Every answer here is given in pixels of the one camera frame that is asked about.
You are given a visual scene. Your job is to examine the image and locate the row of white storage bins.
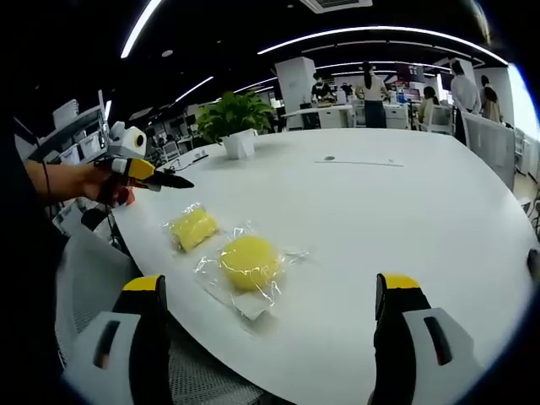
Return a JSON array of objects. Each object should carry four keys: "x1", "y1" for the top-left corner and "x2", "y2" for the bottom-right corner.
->
[{"x1": 52, "y1": 99, "x2": 106, "y2": 164}]

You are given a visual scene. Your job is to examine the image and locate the grey mesh office chair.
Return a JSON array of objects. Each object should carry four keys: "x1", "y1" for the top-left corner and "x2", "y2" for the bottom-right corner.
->
[{"x1": 54, "y1": 229, "x2": 271, "y2": 405}]

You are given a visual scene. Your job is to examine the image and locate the round yellow silicone block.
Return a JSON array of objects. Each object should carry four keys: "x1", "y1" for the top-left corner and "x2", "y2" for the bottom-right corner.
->
[{"x1": 192, "y1": 219, "x2": 311, "y2": 324}]

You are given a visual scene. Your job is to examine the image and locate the black chair armrest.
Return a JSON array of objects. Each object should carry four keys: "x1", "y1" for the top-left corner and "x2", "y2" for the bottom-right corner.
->
[{"x1": 526, "y1": 248, "x2": 540, "y2": 280}]

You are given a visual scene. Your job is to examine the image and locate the metal shelf rack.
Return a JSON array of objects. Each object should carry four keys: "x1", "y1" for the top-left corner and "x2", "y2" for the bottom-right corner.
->
[{"x1": 24, "y1": 89, "x2": 116, "y2": 168}]

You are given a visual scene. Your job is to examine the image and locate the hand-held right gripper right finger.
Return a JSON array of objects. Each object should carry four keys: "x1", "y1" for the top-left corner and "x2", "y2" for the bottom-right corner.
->
[{"x1": 370, "y1": 272, "x2": 482, "y2": 405}]

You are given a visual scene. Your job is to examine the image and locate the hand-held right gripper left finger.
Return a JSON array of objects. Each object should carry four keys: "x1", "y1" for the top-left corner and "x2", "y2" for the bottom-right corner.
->
[{"x1": 62, "y1": 273, "x2": 174, "y2": 405}]

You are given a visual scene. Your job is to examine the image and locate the white background desk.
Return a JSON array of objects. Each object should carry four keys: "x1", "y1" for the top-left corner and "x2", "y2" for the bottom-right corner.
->
[{"x1": 280, "y1": 104, "x2": 355, "y2": 132}]

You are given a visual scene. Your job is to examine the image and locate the person's left hand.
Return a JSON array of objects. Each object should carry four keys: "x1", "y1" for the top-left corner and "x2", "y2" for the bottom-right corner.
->
[{"x1": 79, "y1": 162, "x2": 127, "y2": 208}]

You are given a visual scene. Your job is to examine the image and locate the thin black cable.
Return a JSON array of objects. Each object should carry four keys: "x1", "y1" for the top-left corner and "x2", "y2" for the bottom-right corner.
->
[{"x1": 14, "y1": 116, "x2": 52, "y2": 196}]

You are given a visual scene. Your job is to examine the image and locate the black cable with plug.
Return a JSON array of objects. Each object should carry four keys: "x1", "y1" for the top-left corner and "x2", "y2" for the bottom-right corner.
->
[{"x1": 158, "y1": 153, "x2": 210, "y2": 174}]

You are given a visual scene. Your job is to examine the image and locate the ceiling air vent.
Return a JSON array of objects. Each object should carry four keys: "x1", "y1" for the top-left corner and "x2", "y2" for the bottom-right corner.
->
[{"x1": 299, "y1": 0, "x2": 375, "y2": 14}]

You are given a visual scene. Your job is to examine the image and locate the ceiling light strip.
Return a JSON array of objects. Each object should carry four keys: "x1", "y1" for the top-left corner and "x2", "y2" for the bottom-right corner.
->
[
  {"x1": 121, "y1": 0, "x2": 164, "y2": 59},
  {"x1": 173, "y1": 75, "x2": 215, "y2": 105},
  {"x1": 256, "y1": 25, "x2": 510, "y2": 67}
]

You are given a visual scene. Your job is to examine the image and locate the grey mesh panel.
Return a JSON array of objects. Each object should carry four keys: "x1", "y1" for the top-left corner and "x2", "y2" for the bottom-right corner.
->
[{"x1": 459, "y1": 110, "x2": 518, "y2": 191}]

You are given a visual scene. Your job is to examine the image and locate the potted green plant white pot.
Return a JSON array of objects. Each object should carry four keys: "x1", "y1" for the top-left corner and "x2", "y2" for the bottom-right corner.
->
[{"x1": 194, "y1": 89, "x2": 275, "y2": 160}]

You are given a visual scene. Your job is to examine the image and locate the person's dark clothing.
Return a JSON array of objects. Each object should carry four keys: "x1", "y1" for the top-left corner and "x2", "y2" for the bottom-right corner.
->
[{"x1": 0, "y1": 117, "x2": 68, "y2": 381}]

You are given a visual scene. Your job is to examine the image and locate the rectangular yellow silicone block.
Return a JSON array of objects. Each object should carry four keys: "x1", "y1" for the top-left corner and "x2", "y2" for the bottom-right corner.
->
[{"x1": 162, "y1": 201, "x2": 223, "y2": 255}]

